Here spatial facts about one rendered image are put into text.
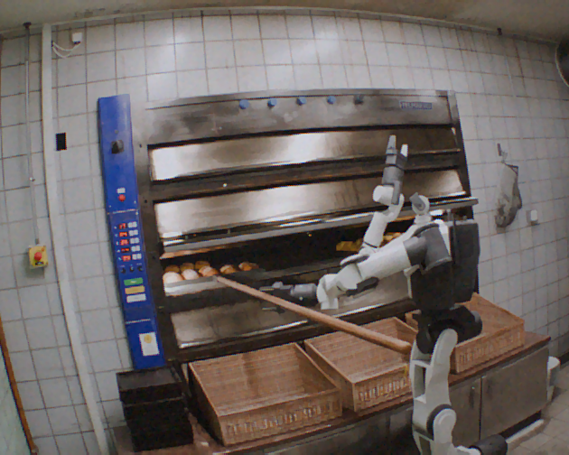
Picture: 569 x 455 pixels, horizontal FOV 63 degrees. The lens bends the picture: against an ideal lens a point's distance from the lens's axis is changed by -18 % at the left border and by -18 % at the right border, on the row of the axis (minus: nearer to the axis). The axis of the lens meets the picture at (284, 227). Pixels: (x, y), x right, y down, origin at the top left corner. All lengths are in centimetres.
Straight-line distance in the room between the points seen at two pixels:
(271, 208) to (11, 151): 134
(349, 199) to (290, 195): 31
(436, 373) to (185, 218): 133
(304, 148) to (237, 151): 35
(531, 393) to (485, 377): 48
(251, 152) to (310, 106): 41
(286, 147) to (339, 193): 36
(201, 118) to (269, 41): 56
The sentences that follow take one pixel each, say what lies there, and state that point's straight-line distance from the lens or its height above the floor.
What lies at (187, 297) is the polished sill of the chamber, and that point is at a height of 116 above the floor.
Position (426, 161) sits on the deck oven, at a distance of 315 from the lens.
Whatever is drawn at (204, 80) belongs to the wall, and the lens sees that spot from 266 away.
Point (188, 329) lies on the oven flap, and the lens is 260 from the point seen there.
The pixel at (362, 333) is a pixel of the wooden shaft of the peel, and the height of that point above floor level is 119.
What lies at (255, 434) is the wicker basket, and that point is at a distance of 229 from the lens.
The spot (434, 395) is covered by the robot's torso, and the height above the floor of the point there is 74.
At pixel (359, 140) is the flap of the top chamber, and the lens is 292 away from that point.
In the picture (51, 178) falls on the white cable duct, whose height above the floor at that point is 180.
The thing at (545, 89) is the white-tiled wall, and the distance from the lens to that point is 415.
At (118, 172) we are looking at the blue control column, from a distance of 249.
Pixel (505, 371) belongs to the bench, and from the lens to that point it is 296.
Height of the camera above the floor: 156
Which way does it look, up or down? 3 degrees down
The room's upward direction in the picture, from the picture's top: 7 degrees counter-clockwise
